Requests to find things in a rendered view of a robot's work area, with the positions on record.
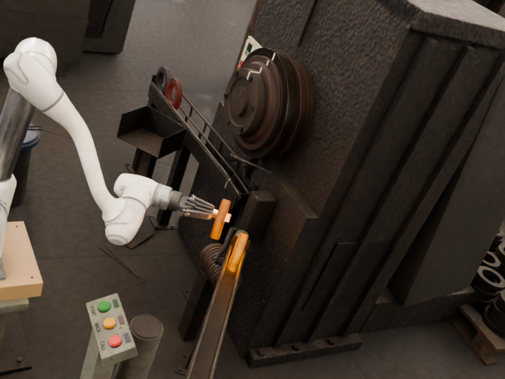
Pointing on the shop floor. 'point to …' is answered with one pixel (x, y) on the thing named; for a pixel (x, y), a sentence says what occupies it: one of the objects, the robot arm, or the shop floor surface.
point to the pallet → (492, 262)
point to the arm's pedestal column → (13, 345)
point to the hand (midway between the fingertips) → (221, 215)
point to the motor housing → (201, 292)
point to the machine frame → (352, 162)
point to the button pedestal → (94, 365)
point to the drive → (451, 236)
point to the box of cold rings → (46, 27)
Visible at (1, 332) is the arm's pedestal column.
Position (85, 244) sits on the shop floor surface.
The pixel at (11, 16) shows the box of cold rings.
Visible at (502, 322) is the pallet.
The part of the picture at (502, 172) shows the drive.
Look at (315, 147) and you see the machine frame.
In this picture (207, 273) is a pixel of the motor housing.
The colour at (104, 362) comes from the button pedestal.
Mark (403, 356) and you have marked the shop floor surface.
